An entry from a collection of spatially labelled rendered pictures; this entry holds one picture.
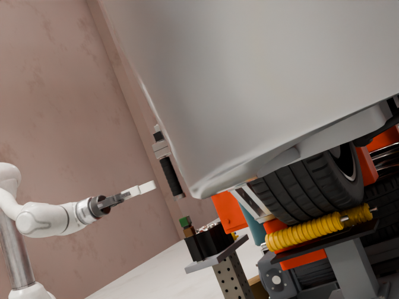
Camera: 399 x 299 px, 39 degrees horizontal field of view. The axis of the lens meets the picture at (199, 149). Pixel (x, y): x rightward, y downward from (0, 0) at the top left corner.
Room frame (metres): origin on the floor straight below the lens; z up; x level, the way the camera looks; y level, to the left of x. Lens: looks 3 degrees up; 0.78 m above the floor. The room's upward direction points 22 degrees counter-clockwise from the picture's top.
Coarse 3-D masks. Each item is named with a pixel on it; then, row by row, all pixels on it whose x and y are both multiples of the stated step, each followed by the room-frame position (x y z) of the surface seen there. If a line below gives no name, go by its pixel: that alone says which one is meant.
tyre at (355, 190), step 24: (288, 168) 1.56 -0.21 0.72; (312, 168) 1.55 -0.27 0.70; (336, 168) 1.62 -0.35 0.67; (360, 168) 1.98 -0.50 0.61; (264, 192) 1.62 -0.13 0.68; (288, 192) 1.62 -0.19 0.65; (312, 192) 1.61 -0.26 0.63; (336, 192) 1.61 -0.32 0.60; (360, 192) 1.81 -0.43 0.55; (288, 216) 1.70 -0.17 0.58; (312, 216) 1.75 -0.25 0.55
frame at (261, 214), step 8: (248, 184) 1.69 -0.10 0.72; (232, 192) 1.70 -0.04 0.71; (240, 192) 1.73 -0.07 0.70; (248, 192) 1.70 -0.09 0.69; (240, 200) 1.73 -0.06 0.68; (248, 200) 1.76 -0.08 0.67; (256, 200) 1.73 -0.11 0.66; (248, 208) 1.76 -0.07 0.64; (256, 208) 1.81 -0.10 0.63; (264, 208) 1.76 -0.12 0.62; (256, 216) 1.79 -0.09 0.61; (264, 216) 1.79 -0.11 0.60; (272, 216) 1.79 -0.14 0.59
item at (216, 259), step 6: (246, 234) 2.81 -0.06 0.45; (240, 240) 2.72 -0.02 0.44; (246, 240) 2.78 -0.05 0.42; (234, 246) 2.63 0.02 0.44; (222, 252) 2.50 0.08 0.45; (228, 252) 2.55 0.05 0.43; (210, 258) 2.47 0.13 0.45; (216, 258) 2.43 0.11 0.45; (222, 258) 2.47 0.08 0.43; (192, 264) 2.50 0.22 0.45; (198, 264) 2.46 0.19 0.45; (204, 264) 2.45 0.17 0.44; (210, 264) 2.44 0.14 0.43; (216, 264) 2.43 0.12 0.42; (186, 270) 2.49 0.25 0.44; (192, 270) 2.48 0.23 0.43; (198, 270) 2.47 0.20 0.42
